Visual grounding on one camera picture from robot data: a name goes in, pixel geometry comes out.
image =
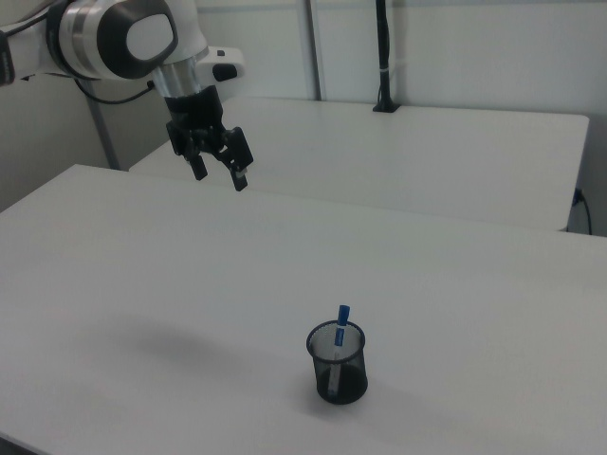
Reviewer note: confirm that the black mesh pen cup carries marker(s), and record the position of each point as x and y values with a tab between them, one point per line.
341	374

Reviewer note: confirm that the blue and white marker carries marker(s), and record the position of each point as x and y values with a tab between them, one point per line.
342	316

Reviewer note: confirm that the black pole with clamp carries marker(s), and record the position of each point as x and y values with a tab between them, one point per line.
385	57

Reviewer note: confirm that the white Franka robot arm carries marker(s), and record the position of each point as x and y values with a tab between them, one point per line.
85	42

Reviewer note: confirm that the white background table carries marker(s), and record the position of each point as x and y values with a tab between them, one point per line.
379	156

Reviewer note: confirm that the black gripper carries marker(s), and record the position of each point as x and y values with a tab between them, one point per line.
195	111

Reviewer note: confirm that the white partition frame post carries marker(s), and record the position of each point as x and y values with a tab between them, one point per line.
316	47

